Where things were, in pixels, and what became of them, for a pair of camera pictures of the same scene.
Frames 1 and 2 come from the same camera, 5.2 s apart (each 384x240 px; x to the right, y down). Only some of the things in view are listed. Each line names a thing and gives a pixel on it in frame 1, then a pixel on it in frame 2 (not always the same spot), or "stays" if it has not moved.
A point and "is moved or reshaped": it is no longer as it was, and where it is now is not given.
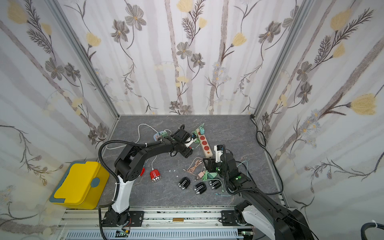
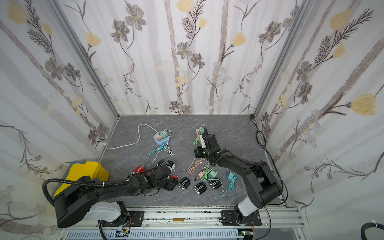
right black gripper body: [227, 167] to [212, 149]
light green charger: [211, 175] stays
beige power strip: [205, 144] is moved or reshaped
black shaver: [200, 188] stays
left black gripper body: [186, 151] to [168, 185]
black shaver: [215, 184] stays
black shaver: [184, 183] stays
